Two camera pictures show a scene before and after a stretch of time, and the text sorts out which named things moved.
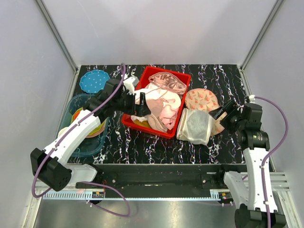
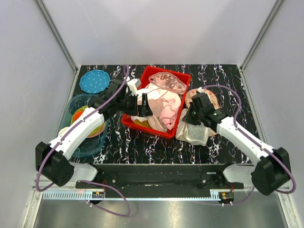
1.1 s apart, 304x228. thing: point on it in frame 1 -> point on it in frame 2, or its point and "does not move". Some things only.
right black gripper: [230, 108] -> [187, 118]
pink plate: [99, 132] does not move
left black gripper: [141, 109] does not move
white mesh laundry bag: [194, 126] does not move
